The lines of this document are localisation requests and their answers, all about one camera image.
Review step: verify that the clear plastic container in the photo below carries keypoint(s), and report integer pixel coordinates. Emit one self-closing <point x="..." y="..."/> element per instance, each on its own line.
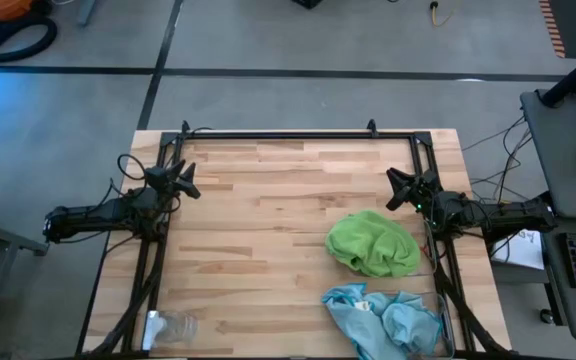
<point x="178" y="327"/>

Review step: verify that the orange shop vacuum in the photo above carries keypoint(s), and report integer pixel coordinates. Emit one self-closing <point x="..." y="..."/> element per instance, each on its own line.
<point x="8" y="9"/>

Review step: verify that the clear plastic basket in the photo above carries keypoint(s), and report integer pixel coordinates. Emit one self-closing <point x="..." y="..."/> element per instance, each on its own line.
<point x="429" y="267"/>
<point x="447" y="325"/>

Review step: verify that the white paper sheet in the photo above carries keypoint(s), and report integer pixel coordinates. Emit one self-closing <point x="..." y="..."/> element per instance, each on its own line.
<point x="523" y="250"/>

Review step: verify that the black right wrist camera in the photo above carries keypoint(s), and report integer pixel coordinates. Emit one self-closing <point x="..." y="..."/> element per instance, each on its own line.
<point x="430" y="177"/>

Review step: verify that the black diagonal pole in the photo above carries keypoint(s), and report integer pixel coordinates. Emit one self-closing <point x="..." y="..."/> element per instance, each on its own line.
<point x="575" y="77"/>

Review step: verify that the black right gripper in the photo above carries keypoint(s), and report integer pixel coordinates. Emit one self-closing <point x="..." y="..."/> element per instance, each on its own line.
<point x="420" y="192"/>

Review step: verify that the green microfiber towel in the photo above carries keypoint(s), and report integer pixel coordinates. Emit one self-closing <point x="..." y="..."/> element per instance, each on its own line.
<point x="373" y="240"/>

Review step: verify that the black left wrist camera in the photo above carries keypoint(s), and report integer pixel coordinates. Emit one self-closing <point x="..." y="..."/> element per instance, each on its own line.
<point x="154" y="175"/>

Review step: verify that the grey desk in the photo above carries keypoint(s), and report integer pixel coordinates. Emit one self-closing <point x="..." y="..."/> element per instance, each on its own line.
<point x="558" y="160"/>
<point x="553" y="300"/>

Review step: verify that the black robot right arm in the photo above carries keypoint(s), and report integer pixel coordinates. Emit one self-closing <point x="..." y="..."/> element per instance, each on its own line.
<point x="498" y="217"/>

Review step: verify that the black floor box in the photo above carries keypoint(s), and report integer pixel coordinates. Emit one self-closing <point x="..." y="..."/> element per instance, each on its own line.
<point x="308" y="3"/>

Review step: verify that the black caster wheel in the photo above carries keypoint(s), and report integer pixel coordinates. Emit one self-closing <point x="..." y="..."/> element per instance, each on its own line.
<point x="547" y="316"/>

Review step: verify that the black aluminium rig frame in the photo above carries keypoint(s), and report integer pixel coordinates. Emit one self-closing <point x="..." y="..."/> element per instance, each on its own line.
<point x="293" y="135"/>

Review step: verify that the black frame clamp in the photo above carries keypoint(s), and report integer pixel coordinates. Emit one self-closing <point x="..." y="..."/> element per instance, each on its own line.
<point x="185" y="127"/>
<point x="372" y="128"/>

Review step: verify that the grey floor object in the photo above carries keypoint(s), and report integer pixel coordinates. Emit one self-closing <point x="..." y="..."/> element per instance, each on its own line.
<point x="87" y="11"/>

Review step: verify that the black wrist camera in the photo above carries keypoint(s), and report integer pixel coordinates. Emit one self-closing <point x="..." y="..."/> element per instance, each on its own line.
<point x="154" y="175"/>
<point x="430" y="177"/>

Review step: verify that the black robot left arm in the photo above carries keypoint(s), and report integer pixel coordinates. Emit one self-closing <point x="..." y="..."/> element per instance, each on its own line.
<point x="93" y="217"/>

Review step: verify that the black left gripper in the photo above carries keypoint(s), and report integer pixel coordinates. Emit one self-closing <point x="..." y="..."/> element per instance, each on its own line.
<point x="167" y="189"/>

